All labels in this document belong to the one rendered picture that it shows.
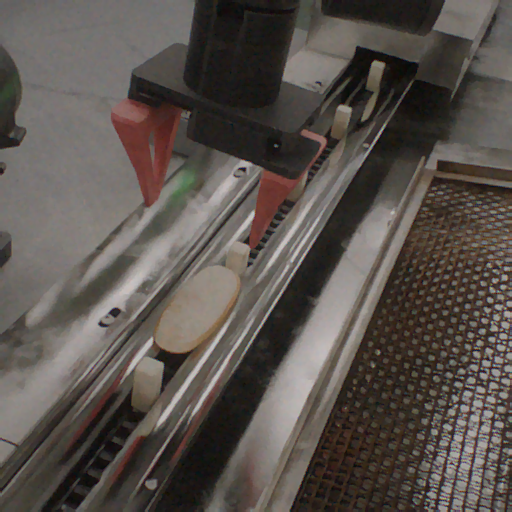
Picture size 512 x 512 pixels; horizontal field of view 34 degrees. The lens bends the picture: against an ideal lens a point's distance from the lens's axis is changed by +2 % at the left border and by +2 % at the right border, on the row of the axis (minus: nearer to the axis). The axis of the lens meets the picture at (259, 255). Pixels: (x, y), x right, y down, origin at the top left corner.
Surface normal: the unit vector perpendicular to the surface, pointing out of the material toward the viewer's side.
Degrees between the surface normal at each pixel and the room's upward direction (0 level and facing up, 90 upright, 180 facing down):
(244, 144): 89
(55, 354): 0
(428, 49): 90
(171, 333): 17
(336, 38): 90
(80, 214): 0
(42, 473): 0
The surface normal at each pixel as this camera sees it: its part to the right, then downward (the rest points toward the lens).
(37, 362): 0.16, -0.81
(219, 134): -0.35, 0.48
